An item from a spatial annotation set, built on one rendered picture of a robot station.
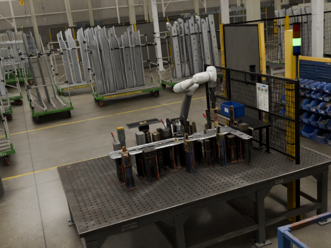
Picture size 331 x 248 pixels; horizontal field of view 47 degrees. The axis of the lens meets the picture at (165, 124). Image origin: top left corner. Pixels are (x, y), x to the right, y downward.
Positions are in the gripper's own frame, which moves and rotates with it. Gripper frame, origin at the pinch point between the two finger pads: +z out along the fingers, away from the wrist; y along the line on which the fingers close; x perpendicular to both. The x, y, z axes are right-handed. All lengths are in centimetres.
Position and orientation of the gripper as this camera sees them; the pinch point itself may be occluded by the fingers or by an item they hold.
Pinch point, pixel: (213, 105)
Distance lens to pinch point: 407.7
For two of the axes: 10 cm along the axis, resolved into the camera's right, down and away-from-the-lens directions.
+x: 9.2, -2.0, 3.3
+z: 1.0, 9.5, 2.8
